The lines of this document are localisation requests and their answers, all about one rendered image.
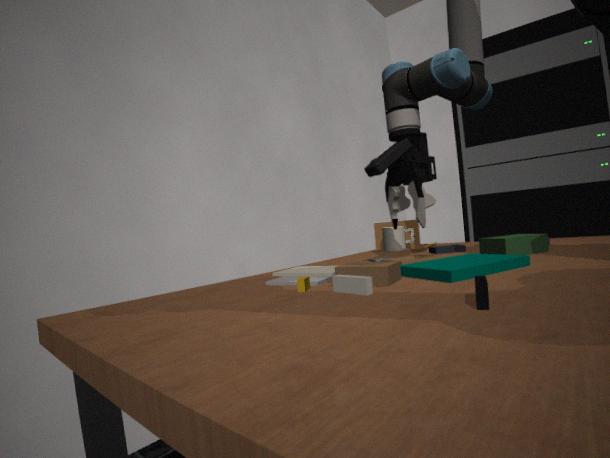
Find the wooden ball-in-hole puzzle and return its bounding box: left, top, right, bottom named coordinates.
left=381, top=254, right=440, bottom=265

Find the small yellow block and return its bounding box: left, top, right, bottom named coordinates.
left=297, top=276, right=310, bottom=292

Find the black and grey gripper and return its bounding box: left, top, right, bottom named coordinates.
left=385, top=128, right=437, bottom=230

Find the tan rectangular box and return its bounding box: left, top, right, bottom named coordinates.
left=335, top=261, right=401, bottom=286

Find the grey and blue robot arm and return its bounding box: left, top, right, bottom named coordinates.
left=364, top=0, right=610, bottom=177

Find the grey mug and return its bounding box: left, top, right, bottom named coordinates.
left=382, top=226, right=415, bottom=251

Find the brown rectangular box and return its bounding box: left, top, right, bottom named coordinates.
left=374, top=220, right=421, bottom=250

